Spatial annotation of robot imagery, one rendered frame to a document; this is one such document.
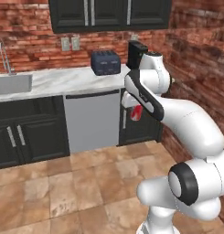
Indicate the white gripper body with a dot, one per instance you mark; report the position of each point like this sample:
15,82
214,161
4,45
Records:
127,100

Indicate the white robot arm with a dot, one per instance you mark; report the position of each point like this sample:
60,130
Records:
189,128

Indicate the red soda can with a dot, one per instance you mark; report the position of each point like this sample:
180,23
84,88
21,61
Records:
136,113

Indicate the dark base cupboard door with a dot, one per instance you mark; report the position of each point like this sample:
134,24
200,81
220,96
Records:
144,131
3,145
43,138

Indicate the grey dishwasher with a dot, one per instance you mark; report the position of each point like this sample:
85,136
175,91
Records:
92,124

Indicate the dark blue toaster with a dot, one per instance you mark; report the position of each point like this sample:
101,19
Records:
106,62

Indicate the black coffee machine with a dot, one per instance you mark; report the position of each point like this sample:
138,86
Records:
135,54

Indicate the dark panel under sink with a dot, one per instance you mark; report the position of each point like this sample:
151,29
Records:
28,109

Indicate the steel sink basin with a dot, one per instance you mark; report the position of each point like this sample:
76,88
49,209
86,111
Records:
12,84

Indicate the steel tap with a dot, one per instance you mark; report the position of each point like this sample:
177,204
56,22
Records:
6,59

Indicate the grey wall socket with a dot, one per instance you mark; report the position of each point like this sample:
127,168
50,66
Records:
134,37
75,43
65,44

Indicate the dark wall cupboard door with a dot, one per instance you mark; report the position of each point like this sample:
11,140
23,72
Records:
149,12
68,13
109,12

